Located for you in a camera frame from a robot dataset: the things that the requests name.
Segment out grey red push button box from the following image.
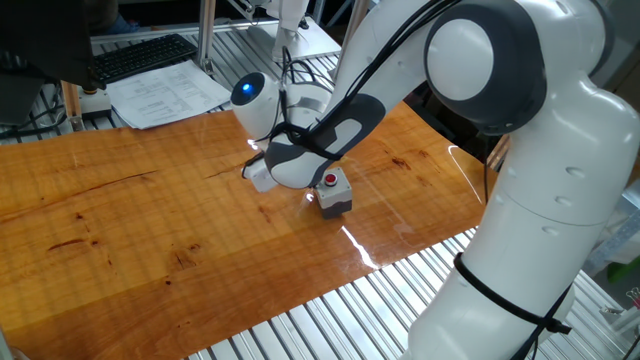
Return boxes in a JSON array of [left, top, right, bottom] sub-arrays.
[[313, 166, 354, 220]]

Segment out wooden bar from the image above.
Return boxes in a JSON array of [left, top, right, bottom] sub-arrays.
[[59, 79, 85, 133]]

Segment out wood grain table mat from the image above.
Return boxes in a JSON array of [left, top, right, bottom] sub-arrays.
[[0, 102, 503, 360]]

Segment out aluminium frame rail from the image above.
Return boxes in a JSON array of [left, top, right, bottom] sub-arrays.
[[89, 18, 281, 45]]

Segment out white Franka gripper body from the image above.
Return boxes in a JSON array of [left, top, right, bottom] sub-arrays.
[[243, 158, 280, 194]]

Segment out white device on base plate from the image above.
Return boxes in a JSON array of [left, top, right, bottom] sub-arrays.
[[227, 0, 342, 63]]

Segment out black strap around arm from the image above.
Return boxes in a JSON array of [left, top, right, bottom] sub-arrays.
[[452, 252, 574, 360]]

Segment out black gripper plug cable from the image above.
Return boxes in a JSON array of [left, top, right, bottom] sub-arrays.
[[241, 152, 266, 180]]

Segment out green object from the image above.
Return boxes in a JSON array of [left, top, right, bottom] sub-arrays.
[[606, 254, 640, 284]]

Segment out person with blue jeans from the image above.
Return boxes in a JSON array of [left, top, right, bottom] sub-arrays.
[[87, 0, 142, 36]]

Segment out printed paper sheets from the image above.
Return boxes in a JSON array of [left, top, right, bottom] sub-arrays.
[[105, 58, 234, 131]]

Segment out small white box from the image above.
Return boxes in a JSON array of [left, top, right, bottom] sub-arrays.
[[78, 87, 113, 120]]

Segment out aluminium frame upright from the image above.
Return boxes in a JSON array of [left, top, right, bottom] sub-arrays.
[[195, 0, 218, 72], [331, 0, 372, 81]]

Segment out black computer keyboard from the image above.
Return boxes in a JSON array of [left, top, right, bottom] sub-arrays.
[[92, 32, 199, 85]]

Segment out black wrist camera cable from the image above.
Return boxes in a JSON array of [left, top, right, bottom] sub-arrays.
[[267, 0, 464, 161]]

